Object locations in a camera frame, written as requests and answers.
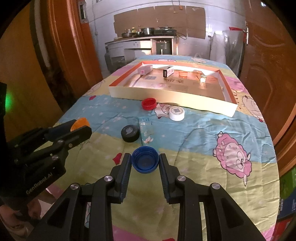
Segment light orange bottle cap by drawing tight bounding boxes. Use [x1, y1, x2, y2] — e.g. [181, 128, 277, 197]
[70, 118, 90, 132]

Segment black round cap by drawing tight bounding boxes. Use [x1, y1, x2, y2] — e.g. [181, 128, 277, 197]
[121, 125, 140, 143]

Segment blue bottle cap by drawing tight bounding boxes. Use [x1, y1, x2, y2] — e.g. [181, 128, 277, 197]
[132, 146, 159, 174]

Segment red cardboard carton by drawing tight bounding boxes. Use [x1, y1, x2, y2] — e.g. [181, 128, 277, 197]
[271, 217, 292, 241]

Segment green cardboard carton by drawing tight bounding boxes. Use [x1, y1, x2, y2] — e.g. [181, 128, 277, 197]
[278, 167, 295, 218]

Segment colourful cartoon bed sheet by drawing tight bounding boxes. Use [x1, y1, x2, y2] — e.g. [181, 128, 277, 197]
[48, 56, 280, 240]

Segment red bottle cap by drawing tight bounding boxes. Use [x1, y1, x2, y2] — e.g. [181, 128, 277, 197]
[142, 98, 157, 110]

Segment grey gas cylinder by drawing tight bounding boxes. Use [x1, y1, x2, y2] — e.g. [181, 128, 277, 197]
[104, 46, 113, 73]

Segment white kitchen counter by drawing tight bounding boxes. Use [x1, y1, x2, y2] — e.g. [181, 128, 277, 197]
[105, 36, 179, 72]

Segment clear plastic rectangular box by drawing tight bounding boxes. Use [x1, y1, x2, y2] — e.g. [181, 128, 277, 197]
[137, 65, 153, 75]

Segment white round cap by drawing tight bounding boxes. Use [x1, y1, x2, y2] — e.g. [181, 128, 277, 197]
[169, 106, 185, 121]

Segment white black rectangular box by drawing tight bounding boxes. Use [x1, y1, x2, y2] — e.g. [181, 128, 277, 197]
[163, 66, 175, 78]

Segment black frying pan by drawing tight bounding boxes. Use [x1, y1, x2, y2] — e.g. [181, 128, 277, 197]
[121, 32, 136, 38]

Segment orange bottle cap in tray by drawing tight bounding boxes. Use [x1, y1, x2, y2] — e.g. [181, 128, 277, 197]
[179, 71, 188, 77]

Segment green air fryer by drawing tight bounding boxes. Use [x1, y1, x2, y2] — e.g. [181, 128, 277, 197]
[156, 39, 172, 55]

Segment steel cooking pot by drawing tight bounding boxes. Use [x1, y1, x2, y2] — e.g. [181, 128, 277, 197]
[141, 28, 154, 36]

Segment shallow orange cardboard tray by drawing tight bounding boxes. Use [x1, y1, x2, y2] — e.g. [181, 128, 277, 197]
[109, 60, 238, 117]

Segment black gas stove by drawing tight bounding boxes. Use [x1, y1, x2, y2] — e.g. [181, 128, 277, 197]
[154, 27, 177, 36]

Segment gold rectangular box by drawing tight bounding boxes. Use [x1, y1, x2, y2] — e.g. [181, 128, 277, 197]
[193, 70, 206, 82]

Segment brown wooden door right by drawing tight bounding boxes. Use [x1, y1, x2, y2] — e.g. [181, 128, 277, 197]
[240, 1, 295, 174]

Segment cardboard sheet on wall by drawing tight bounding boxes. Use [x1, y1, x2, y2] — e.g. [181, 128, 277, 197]
[114, 6, 206, 39]

